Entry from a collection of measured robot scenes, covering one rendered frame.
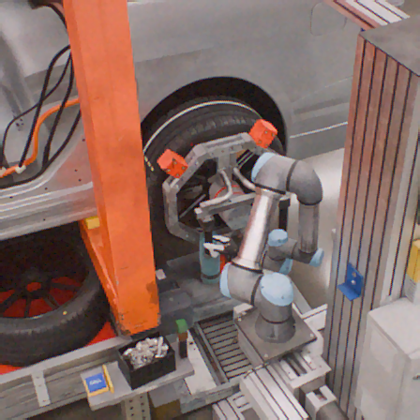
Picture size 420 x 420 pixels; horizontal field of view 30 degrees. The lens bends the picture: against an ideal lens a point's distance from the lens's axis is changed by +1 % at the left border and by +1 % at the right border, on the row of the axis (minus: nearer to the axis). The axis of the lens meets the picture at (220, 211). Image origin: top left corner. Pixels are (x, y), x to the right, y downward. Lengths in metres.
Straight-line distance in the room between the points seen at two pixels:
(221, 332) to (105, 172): 1.43
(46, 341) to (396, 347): 1.64
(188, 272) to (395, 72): 2.16
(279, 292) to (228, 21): 1.13
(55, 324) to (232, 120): 1.13
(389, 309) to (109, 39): 1.17
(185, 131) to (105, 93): 0.78
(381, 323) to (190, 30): 1.41
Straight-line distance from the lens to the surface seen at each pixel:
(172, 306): 3.53
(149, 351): 3.15
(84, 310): 3.45
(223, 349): 3.80
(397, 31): 2.12
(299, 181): 2.70
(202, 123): 3.25
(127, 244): 2.93
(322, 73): 3.54
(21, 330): 3.42
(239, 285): 2.75
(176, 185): 3.23
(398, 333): 2.38
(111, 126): 2.60
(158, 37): 3.11
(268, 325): 2.80
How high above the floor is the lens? 3.00
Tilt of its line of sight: 41 degrees down
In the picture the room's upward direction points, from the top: 1 degrees counter-clockwise
